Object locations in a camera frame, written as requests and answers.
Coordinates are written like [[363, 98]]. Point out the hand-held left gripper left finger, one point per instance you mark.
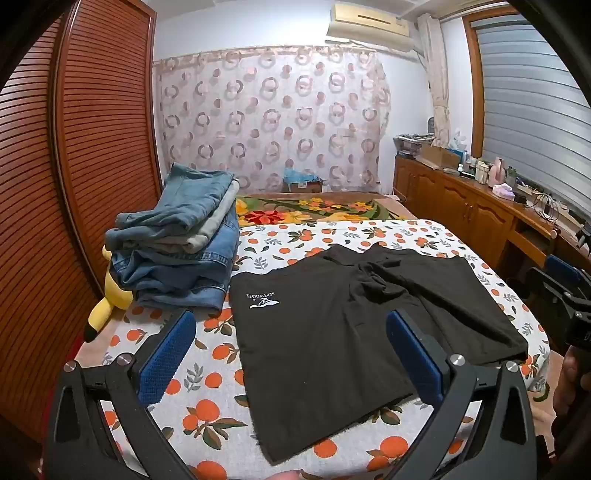
[[166, 357]]

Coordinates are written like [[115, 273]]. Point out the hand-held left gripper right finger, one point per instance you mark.
[[415, 364]]

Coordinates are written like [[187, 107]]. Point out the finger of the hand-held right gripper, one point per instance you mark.
[[562, 268], [540, 278]]

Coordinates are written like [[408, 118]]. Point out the black pants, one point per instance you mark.
[[314, 332]]

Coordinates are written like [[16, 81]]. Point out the grey folded pants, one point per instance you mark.
[[217, 226]]

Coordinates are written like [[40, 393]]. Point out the person's right hand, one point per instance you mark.
[[570, 378]]

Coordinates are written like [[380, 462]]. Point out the orange fruit print bedsheet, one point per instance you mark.
[[212, 383]]

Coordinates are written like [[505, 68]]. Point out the yellow plush toy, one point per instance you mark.
[[113, 300]]

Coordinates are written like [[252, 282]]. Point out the dark blue denim jeans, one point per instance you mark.
[[184, 277]]

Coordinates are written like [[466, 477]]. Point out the pink tissue pack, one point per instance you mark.
[[503, 190]]

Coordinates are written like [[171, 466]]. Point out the wooden cabinet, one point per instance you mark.
[[461, 203]]

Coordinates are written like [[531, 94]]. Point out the pink bottle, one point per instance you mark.
[[497, 170]]

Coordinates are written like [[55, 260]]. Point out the row of small bottles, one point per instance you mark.
[[478, 170]]

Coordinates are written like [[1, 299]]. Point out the light blue folded jeans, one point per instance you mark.
[[184, 203]]

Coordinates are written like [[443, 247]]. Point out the open cardboard box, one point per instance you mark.
[[438, 157]]

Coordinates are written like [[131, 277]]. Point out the white plastic bag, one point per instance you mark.
[[458, 141]]

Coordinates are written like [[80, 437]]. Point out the grey window blind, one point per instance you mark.
[[521, 101]]

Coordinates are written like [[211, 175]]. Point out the floral blanket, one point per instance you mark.
[[323, 207]]

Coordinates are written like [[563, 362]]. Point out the basket of papers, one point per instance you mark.
[[413, 143]]

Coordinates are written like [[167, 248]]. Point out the cardboard box with blue cloth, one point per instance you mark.
[[302, 182]]

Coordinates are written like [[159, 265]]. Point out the beige side curtain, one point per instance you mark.
[[436, 83]]

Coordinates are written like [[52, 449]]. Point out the wooden louvered wardrobe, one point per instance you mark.
[[92, 138]]

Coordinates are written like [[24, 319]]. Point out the circle pattern sheer curtain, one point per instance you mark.
[[277, 115]]

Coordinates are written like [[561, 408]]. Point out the beige air conditioner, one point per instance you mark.
[[369, 21]]

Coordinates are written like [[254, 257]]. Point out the wooden window frame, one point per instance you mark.
[[472, 69]]

